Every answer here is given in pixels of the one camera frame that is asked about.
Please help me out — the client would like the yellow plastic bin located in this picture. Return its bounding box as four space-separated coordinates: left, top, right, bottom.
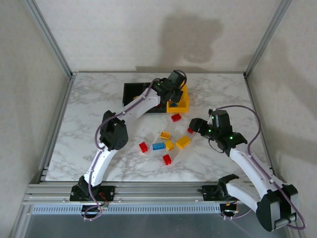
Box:
166 83 190 114

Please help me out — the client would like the base wiring with small board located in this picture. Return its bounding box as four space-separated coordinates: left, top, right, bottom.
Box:
224 197 240 214
96 192 109 211

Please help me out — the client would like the right gripper thin black cable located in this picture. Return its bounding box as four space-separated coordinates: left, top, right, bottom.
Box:
208 138 226 153

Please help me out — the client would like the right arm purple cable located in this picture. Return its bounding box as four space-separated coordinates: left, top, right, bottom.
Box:
210 105 307 231

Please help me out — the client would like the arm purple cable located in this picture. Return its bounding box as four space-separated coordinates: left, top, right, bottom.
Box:
83 70 188 221
210 105 307 231

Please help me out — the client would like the aluminium side rail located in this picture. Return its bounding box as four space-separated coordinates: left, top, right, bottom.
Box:
38 74 76 184
244 74 277 181

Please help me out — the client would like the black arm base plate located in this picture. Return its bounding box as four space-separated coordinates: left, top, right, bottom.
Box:
202 184 248 201
70 185 116 202

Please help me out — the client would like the wide aluminium base rail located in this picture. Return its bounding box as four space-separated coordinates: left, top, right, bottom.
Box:
22 182 294 206

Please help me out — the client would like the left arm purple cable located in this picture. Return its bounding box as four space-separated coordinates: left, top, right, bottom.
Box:
83 70 188 221

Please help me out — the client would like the grey slotted cable duct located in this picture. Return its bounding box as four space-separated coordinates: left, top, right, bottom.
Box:
32 204 221 215

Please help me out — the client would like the aluminium frame post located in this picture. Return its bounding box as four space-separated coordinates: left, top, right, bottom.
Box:
243 0 294 79
23 0 76 79

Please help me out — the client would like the aluminium frame leg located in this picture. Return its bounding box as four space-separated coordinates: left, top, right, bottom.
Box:
9 204 33 238
287 223 307 238

